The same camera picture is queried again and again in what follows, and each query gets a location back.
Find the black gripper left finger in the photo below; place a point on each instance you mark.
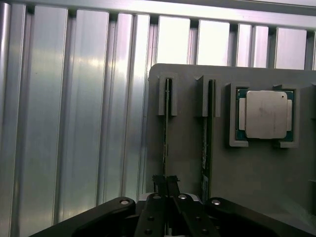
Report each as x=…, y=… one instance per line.
x=150, y=217

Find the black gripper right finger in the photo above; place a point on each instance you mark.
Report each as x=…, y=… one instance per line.
x=192, y=217

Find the grey parts rack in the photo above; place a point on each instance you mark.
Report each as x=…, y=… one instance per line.
x=247, y=172

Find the silver CPU chip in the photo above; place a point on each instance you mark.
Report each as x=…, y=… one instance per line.
x=266, y=113

